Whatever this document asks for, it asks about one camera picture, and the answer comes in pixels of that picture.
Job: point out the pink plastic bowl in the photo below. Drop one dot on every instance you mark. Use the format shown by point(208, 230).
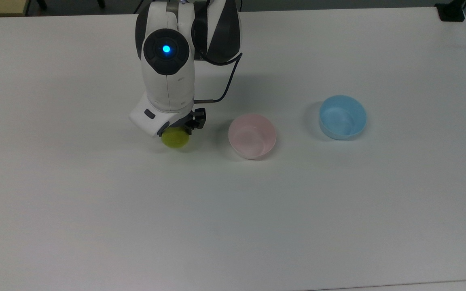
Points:
point(252, 137)

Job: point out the blue plastic bowl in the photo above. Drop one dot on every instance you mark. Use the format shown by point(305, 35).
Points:
point(343, 118)

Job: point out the black table clamp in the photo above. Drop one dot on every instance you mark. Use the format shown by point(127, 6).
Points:
point(450, 11)

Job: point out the black stand foot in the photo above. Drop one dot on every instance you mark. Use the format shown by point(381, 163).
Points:
point(42, 4)

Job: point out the dark Franka gripper body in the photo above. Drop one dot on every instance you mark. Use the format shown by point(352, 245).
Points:
point(152, 119)

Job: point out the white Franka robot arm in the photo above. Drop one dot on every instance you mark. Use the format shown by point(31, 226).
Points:
point(168, 60)

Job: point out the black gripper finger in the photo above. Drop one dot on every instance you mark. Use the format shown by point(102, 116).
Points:
point(162, 132)
point(197, 119)

